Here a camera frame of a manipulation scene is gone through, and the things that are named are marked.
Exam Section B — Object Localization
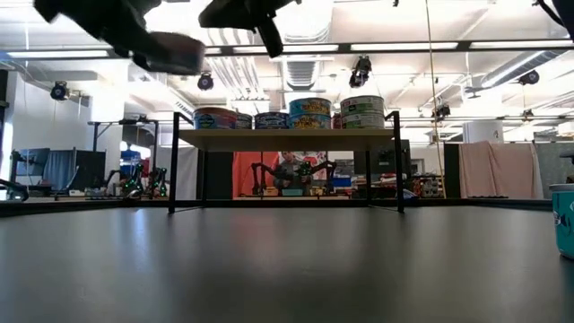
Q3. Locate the orange hanging cloth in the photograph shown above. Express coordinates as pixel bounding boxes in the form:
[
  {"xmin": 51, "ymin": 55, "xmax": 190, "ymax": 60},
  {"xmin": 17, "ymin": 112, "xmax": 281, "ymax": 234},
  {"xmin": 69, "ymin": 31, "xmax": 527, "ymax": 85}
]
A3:
[{"xmin": 231, "ymin": 151, "xmax": 282, "ymax": 198}]

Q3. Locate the thin hanging cord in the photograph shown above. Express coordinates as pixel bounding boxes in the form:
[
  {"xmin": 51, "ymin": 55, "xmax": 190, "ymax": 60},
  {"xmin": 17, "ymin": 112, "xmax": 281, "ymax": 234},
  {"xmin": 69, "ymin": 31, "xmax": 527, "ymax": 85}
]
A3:
[{"xmin": 423, "ymin": 0, "xmax": 447, "ymax": 198}]

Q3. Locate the black cabinet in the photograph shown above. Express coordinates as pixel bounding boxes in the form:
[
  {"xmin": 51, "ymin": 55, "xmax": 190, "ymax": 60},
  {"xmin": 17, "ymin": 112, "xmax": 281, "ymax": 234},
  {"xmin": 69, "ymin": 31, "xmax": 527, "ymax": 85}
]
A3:
[{"xmin": 353, "ymin": 139, "xmax": 412, "ymax": 198}]

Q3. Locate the wooden shelf with black legs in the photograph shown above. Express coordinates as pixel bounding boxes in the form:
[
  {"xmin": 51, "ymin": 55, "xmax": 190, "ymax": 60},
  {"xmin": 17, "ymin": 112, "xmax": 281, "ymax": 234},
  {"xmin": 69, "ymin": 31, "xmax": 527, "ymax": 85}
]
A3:
[{"xmin": 168, "ymin": 110, "xmax": 405, "ymax": 215}]

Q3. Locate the dark monitor screen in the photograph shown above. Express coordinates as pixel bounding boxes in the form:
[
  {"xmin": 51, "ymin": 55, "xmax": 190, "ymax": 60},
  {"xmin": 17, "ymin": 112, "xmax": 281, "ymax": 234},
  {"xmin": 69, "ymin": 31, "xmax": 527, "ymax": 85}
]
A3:
[{"xmin": 11, "ymin": 147, "xmax": 51, "ymax": 179}]

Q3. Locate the grey partition panel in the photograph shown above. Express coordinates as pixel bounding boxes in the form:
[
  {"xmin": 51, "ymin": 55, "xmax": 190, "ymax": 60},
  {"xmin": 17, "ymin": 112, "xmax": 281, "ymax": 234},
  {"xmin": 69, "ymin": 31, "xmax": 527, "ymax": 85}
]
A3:
[{"xmin": 535, "ymin": 142, "xmax": 574, "ymax": 183}]

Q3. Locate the tall blue red-striped can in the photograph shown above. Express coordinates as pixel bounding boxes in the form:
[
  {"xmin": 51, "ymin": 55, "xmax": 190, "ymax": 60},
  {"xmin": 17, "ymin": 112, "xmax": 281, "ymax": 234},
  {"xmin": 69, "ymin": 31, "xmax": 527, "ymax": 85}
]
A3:
[{"xmin": 193, "ymin": 106, "xmax": 239, "ymax": 131}]

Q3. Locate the dark blue sardine tin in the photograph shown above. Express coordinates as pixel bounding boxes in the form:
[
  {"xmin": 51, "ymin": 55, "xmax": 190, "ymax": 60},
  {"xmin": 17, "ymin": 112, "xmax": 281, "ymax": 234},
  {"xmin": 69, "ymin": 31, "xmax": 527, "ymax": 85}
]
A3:
[{"xmin": 254, "ymin": 111, "xmax": 291, "ymax": 131}]

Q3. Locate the cluttered storage shelf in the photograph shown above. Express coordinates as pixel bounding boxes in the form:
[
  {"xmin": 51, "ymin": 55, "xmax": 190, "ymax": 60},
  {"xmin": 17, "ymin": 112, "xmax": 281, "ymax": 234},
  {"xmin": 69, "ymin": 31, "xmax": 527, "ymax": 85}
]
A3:
[{"xmin": 411, "ymin": 173, "xmax": 446, "ymax": 199}]

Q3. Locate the black partition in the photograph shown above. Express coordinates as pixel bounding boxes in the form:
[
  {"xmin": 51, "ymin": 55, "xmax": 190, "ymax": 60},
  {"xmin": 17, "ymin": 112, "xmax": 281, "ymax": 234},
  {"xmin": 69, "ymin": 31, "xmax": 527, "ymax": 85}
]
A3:
[{"xmin": 442, "ymin": 143, "xmax": 462, "ymax": 195}]

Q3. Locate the black looped cable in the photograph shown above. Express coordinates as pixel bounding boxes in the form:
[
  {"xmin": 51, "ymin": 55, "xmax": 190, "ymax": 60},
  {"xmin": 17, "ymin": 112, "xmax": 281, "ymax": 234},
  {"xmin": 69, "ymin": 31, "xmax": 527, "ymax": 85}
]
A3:
[{"xmin": 0, "ymin": 178, "xmax": 30, "ymax": 203}]

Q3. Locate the pink draped cloth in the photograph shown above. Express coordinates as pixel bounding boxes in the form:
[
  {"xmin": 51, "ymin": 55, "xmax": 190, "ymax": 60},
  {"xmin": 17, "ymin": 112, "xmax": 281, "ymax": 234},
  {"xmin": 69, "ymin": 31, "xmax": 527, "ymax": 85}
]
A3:
[{"xmin": 457, "ymin": 141, "xmax": 544, "ymax": 202}]

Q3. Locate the white ceiling duct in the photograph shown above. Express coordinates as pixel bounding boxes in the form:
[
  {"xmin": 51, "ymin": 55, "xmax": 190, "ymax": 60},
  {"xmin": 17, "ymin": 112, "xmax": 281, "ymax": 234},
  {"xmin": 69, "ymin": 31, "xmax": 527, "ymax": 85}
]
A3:
[{"xmin": 268, "ymin": 0, "xmax": 335, "ymax": 118}]

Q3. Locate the black panel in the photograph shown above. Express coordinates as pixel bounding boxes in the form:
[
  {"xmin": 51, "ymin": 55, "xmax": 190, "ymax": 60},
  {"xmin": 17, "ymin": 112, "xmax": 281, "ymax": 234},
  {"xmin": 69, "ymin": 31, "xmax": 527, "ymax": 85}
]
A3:
[{"xmin": 74, "ymin": 150, "xmax": 108, "ymax": 190}]

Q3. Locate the black overhead light bar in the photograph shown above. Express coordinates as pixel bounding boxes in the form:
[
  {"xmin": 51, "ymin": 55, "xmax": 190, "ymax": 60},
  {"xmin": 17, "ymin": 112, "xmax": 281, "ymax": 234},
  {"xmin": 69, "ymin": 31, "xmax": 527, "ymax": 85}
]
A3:
[{"xmin": 0, "ymin": 39, "xmax": 574, "ymax": 59}]

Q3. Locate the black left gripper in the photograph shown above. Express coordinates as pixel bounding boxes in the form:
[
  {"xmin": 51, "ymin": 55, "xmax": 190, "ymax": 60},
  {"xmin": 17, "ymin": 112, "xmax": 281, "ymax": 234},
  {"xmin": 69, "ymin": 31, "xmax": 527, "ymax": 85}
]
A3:
[{"xmin": 33, "ymin": 0, "xmax": 206, "ymax": 76}]

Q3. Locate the blue curtain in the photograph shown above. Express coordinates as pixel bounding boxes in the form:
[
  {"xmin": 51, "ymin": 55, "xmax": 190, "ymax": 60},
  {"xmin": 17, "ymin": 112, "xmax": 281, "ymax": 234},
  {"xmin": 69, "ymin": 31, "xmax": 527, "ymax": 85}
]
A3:
[{"xmin": 42, "ymin": 149, "xmax": 76, "ymax": 190}]

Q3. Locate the white round column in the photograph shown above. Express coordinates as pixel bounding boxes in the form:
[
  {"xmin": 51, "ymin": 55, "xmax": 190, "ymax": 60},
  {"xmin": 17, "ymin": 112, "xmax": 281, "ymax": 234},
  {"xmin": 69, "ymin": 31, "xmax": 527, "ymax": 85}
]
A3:
[{"xmin": 461, "ymin": 119, "xmax": 506, "ymax": 145}]

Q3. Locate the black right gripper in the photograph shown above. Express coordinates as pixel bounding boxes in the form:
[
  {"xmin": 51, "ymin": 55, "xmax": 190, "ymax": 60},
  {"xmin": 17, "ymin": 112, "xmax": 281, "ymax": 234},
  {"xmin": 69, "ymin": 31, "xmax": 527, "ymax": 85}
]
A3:
[{"xmin": 198, "ymin": 0, "xmax": 298, "ymax": 59}]

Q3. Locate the teal fish-print can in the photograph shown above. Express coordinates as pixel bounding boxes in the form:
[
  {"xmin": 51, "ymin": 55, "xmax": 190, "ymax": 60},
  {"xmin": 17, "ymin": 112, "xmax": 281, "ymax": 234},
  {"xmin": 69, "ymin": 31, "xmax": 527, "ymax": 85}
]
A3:
[{"xmin": 549, "ymin": 182, "xmax": 574, "ymax": 261}]

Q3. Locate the person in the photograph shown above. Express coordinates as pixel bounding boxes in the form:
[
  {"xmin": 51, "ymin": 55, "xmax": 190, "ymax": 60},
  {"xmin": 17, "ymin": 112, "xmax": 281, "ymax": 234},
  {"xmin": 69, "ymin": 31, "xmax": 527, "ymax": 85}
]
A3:
[{"xmin": 273, "ymin": 151, "xmax": 315, "ymax": 192}]

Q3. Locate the black background table frame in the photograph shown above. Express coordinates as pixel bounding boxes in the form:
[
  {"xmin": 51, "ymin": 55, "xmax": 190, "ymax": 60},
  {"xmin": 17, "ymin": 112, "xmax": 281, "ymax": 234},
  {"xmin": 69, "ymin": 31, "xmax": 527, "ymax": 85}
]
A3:
[{"xmin": 87, "ymin": 117, "xmax": 161, "ymax": 194}]

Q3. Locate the black ceiling spotlight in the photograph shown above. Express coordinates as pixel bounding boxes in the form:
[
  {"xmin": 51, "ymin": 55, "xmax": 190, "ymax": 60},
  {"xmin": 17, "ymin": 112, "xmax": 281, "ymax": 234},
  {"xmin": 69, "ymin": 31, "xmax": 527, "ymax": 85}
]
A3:
[
  {"xmin": 348, "ymin": 56, "xmax": 373, "ymax": 90},
  {"xmin": 518, "ymin": 69, "xmax": 541, "ymax": 87},
  {"xmin": 196, "ymin": 71, "xmax": 215, "ymax": 92},
  {"xmin": 49, "ymin": 81, "xmax": 71, "ymax": 102},
  {"xmin": 430, "ymin": 103, "xmax": 452, "ymax": 121}
]

